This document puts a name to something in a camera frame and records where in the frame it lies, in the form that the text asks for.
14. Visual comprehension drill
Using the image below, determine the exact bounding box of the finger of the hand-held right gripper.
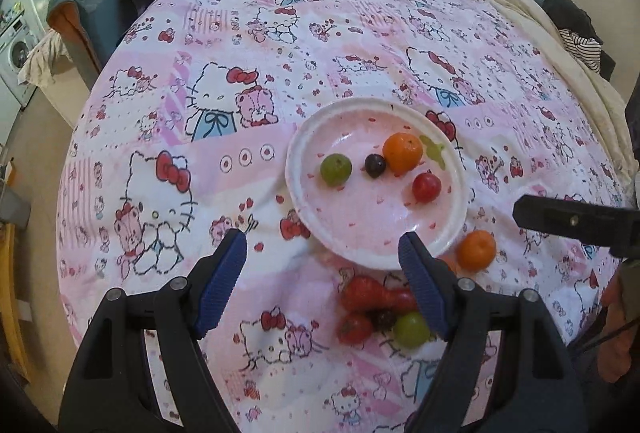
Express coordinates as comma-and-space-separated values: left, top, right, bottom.
512, 194, 640, 260

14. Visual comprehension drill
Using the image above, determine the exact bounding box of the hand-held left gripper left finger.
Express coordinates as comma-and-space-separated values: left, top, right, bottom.
60, 229, 249, 433

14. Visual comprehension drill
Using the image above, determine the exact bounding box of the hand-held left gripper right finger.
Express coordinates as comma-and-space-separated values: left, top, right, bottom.
399, 231, 589, 433

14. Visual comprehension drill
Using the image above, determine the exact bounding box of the red cherry tomato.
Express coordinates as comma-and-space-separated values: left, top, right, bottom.
341, 276, 387, 313
412, 172, 442, 204
337, 313, 374, 346
384, 289, 418, 313

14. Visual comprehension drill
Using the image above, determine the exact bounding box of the green grape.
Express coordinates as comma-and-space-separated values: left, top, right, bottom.
320, 153, 353, 186
393, 311, 432, 348

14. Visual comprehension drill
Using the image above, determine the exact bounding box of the orange tangerine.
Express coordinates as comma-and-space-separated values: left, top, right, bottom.
456, 230, 497, 271
382, 132, 424, 174

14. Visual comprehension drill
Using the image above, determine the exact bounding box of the pink speckled plate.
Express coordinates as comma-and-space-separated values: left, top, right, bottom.
284, 97, 469, 271

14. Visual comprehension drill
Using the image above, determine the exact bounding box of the person's right hand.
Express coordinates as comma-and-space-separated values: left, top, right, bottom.
596, 277, 640, 385

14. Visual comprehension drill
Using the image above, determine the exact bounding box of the pink cartoon cat blanket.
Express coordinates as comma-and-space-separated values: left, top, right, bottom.
55, 0, 627, 433

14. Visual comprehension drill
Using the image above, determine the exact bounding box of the black and striped clothing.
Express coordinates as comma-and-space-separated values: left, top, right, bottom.
542, 0, 617, 81

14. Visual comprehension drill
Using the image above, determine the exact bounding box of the grey box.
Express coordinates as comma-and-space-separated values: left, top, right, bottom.
0, 183, 32, 226

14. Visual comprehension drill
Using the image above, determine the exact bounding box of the white cloth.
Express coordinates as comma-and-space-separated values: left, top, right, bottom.
18, 29, 68, 88

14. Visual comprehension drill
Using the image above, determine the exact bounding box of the grey and orange chair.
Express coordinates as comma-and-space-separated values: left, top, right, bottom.
46, 0, 132, 91

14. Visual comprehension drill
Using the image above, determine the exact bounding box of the white washing machine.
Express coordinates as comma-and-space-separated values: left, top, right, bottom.
0, 10, 48, 108

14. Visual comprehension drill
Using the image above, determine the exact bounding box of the yellow wooden frame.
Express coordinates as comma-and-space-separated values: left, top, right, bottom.
0, 222, 32, 384

